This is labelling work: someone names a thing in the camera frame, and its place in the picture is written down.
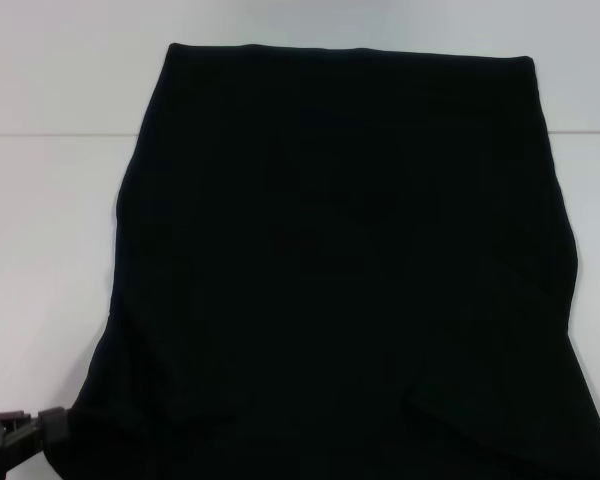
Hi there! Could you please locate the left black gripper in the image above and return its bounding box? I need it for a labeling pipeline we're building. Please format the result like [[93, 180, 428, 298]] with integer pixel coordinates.
[[0, 407, 72, 479]]

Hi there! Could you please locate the black t-shirt with white print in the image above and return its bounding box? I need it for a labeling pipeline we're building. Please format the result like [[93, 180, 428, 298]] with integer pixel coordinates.
[[47, 42, 600, 480]]

